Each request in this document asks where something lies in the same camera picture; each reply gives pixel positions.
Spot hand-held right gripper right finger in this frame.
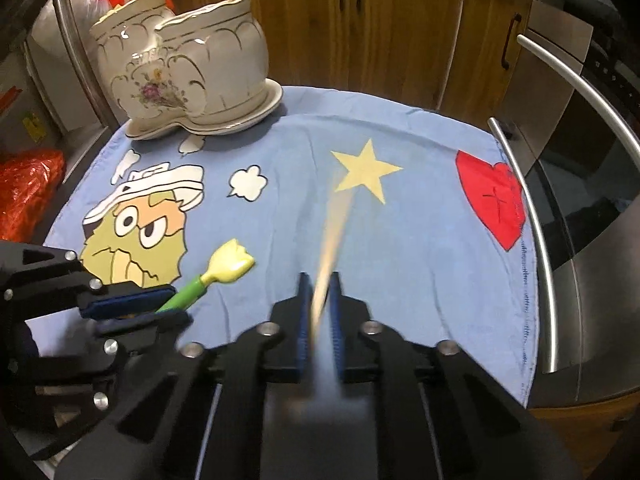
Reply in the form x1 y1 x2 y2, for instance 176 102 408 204
327 270 583 480

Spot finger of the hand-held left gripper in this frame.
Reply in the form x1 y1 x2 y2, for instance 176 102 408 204
10 310 194 433
0 241 177 320

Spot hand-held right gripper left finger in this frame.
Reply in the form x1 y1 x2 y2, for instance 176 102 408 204
55 272 313 480

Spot green handled tulip utensil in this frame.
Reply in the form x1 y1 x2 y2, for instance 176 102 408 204
154 239 256 315

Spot floral ceramic utensil holder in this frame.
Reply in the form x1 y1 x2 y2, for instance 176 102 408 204
89 0 271 126

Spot blue printed cloth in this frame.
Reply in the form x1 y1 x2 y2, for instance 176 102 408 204
30 85 538 411

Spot cream ceramic saucer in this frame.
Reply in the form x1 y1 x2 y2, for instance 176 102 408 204
124 79 284 140

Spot steel appliance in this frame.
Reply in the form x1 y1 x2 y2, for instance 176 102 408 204
0 0 121 171

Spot stainless steel oven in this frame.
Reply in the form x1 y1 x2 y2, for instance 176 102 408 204
487 0 640 411

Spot wooden cabinets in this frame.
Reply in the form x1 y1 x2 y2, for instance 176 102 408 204
170 0 541 117

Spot straight steel oven handle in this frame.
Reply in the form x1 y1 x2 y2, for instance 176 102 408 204
488 116 560 375

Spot steel appliance handle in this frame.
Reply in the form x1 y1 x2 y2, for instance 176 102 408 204
53 0 120 128

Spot long curved oven handle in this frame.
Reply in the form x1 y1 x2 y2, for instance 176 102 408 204
516 34 640 143

